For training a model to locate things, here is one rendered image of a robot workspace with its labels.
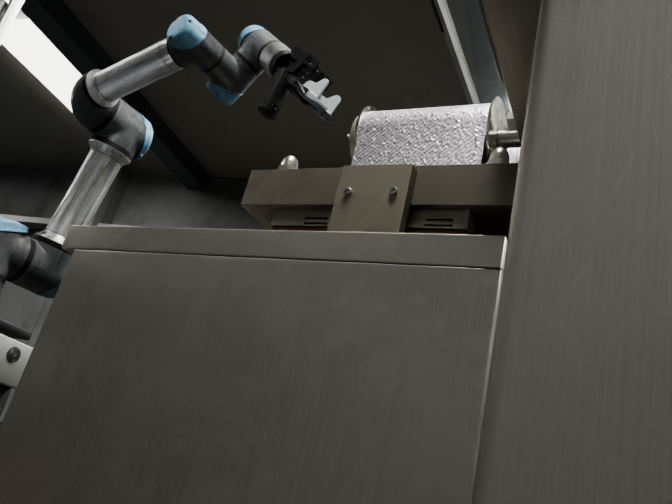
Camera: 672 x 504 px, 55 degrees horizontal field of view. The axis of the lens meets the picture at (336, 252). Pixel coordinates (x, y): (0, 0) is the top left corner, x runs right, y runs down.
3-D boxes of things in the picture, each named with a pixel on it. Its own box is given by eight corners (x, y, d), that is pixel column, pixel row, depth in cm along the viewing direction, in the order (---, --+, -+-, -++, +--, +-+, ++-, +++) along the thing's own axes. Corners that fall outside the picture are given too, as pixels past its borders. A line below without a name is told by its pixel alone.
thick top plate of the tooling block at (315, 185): (289, 251, 107) (298, 220, 109) (536, 261, 89) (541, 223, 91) (240, 204, 94) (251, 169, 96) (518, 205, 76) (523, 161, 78)
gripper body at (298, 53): (320, 62, 134) (291, 38, 141) (291, 90, 134) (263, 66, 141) (336, 84, 140) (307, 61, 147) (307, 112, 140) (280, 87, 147)
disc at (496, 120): (498, 197, 116) (508, 129, 121) (501, 197, 116) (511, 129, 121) (481, 151, 104) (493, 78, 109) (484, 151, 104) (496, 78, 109)
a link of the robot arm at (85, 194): (-9, 275, 157) (99, 91, 170) (44, 298, 168) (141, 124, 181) (12, 284, 149) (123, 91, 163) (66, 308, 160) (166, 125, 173)
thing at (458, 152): (333, 237, 110) (356, 147, 117) (468, 241, 99) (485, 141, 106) (332, 236, 110) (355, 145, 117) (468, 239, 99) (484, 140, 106)
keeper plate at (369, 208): (330, 244, 84) (348, 173, 89) (402, 246, 80) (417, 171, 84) (323, 235, 82) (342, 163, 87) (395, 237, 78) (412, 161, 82)
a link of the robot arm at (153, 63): (56, 74, 163) (196, -1, 138) (91, 100, 171) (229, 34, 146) (42, 109, 157) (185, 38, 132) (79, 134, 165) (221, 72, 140)
